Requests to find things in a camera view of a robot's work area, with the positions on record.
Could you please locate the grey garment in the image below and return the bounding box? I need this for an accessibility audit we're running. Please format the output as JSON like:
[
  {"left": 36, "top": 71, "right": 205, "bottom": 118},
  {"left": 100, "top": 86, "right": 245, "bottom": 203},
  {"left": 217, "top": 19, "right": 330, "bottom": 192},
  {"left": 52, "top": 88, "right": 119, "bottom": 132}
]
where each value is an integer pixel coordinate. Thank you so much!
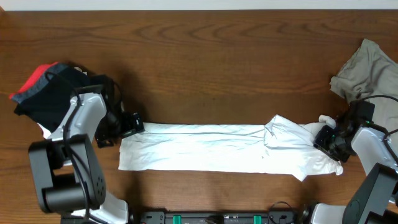
[{"left": 330, "top": 39, "right": 397, "bottom": 131}]

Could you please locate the white green folded garment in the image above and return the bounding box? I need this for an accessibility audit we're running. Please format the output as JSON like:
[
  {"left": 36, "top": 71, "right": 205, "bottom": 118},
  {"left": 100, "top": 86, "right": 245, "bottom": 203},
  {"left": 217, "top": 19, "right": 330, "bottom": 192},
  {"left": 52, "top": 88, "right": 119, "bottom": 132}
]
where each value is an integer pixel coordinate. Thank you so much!
[{"left": 38, "top": 123, "right": 52, "bottom": 139}]

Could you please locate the black mounting rail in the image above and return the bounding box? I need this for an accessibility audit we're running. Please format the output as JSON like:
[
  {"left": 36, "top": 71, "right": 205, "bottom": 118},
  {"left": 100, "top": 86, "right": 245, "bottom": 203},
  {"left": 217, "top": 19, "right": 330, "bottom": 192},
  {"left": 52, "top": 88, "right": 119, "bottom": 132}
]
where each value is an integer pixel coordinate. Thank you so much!
[{"left": 129, "top": 201, "right": 312, "bottom": 224}]

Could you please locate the white printed t-shirt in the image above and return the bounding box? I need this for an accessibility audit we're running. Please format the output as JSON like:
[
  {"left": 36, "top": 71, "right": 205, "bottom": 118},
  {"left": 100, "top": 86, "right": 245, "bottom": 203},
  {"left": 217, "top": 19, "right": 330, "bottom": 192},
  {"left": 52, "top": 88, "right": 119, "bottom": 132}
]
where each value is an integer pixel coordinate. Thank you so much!
[{"left": 119, "top": 115, "right": 343, "bottom": 181}]

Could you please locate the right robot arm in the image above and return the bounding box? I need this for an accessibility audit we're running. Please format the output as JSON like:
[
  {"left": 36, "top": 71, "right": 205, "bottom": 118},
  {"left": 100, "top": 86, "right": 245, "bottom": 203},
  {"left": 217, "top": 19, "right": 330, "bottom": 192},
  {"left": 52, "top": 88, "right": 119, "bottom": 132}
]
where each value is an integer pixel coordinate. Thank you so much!
[{"left": 302, "top": 100, "right": 397, "bottom": 224}]

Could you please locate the red folded garment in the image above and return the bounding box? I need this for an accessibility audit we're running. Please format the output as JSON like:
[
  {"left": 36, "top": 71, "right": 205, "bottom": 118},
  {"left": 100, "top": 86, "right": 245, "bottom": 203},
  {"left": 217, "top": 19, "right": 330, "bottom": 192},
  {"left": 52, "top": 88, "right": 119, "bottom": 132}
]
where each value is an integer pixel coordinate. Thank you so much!
[{"left": 9, "top": 62, "right": 58, "bottom": 99}]

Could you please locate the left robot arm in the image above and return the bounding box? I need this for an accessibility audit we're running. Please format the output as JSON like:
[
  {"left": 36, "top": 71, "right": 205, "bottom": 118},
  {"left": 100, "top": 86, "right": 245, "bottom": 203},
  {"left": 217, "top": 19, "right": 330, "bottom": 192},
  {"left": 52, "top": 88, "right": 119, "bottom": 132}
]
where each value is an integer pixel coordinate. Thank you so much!
[{"left": 28, "top": 72, "right": 144, "bottom": 223}]

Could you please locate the black folded garment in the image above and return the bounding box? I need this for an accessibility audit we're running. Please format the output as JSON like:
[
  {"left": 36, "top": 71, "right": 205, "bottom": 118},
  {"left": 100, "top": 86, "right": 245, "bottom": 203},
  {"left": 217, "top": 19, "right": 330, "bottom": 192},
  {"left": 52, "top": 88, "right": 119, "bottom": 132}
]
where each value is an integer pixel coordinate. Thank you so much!
[{"left": 11, "top": 63, "right": 90, "bottom": 132}]

